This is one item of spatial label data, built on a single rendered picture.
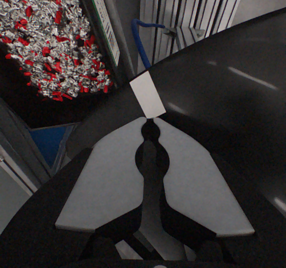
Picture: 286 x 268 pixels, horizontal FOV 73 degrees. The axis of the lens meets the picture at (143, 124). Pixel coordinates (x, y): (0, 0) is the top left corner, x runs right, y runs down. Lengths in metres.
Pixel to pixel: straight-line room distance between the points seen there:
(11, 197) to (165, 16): 1.16
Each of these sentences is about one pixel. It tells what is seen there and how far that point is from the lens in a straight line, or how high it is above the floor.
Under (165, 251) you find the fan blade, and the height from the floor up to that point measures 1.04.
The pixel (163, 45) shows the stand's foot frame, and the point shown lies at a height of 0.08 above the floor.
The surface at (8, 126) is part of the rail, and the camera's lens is 0.48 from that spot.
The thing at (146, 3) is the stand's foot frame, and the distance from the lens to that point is 1.03.
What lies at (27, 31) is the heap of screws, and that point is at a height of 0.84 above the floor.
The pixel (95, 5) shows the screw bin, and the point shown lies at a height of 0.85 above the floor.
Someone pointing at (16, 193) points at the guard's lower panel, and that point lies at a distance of 1.22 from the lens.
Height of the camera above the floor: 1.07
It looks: 42 degrees down
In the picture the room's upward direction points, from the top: 179 degrees counter-clockwise
